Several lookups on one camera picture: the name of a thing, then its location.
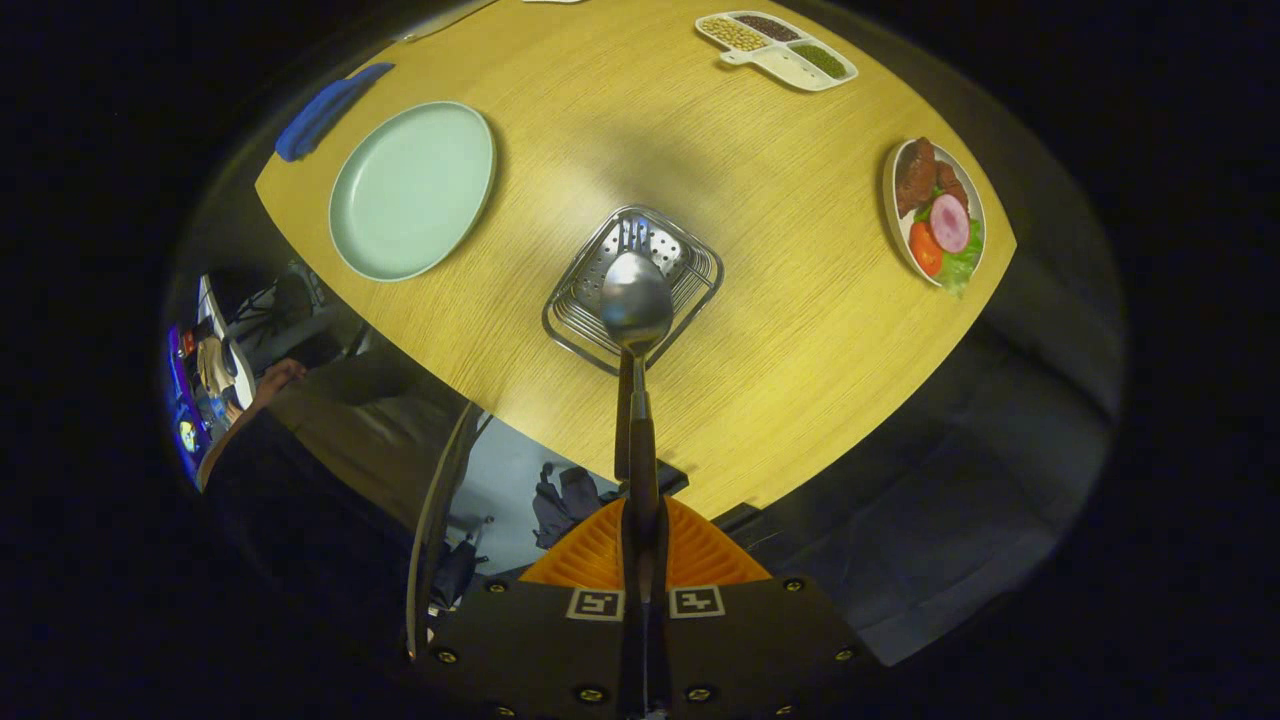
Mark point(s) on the blue cloth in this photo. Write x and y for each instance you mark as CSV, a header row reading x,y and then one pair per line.
x,y
325,110

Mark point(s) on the metal fork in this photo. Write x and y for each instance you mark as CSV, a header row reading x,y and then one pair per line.
x,y
635,235

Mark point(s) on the light green plate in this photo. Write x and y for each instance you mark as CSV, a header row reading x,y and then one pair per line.
x,y
410,190

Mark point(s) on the white divided dish with beans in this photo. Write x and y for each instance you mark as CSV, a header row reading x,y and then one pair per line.
x,y
785,65

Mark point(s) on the plate of meat and vegetables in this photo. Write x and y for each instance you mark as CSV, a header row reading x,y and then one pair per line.
x,y
940,215

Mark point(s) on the grey metal table leg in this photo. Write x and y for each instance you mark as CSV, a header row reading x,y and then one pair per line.
x,y
435,520

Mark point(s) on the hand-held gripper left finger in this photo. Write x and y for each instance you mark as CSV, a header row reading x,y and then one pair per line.
x,y
530,645

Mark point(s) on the metal spoon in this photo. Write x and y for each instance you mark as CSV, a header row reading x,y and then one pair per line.
x,y
637,300

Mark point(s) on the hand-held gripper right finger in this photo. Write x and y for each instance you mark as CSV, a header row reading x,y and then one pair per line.
x,y
760,645

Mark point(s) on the person's khaki trousers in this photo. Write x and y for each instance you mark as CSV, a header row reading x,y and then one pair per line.
x,y
390,430

